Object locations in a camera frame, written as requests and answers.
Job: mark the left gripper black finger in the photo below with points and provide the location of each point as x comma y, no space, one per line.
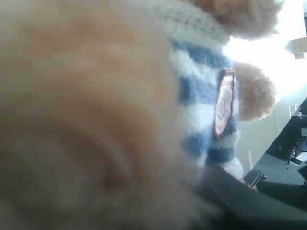
235,206

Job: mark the teddy bear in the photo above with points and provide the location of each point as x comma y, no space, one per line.
111,111

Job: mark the dark desk with equipment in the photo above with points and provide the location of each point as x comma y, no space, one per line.
285,160

